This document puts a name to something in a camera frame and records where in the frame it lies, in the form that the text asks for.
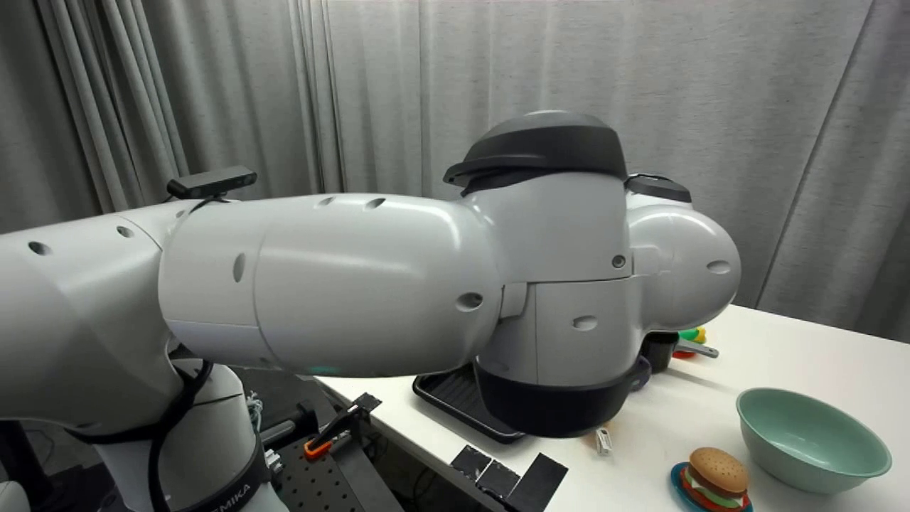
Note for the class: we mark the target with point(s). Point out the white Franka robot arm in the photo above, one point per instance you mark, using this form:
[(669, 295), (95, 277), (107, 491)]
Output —
[(380, 287)]

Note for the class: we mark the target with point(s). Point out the small blue plate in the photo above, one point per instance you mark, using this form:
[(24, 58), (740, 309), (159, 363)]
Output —
[(679, 483)]

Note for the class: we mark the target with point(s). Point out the black ribbed plastic tray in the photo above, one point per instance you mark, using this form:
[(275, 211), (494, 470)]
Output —
[(457, 399)]

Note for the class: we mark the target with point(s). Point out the square black tape piece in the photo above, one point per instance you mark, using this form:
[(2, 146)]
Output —
[(500, 483), (470, 463)]

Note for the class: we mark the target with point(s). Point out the black toy pot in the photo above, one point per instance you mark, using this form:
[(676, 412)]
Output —
[(661, 353)]

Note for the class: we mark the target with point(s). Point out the long black tape strip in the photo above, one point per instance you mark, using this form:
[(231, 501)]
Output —
[(538, 484)]

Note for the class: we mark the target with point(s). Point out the multicolour toy vegetable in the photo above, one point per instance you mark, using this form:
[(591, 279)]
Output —
[(695, 336)]

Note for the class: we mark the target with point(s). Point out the grey curtain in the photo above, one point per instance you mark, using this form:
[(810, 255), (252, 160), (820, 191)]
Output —
[(712, 95)]

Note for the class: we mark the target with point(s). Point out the toy hamburger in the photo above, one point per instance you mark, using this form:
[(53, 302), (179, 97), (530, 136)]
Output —
[(717, 473)]

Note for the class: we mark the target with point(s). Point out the mint green bowl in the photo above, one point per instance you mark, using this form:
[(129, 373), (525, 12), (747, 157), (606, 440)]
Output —
[(816, 446)]

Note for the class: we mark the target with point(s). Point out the black bar camera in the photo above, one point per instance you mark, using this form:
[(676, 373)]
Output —
[(214, 184)]

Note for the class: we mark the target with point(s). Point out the black perforated mount stand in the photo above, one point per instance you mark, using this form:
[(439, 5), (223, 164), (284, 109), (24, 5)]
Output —
[(324, 484)]

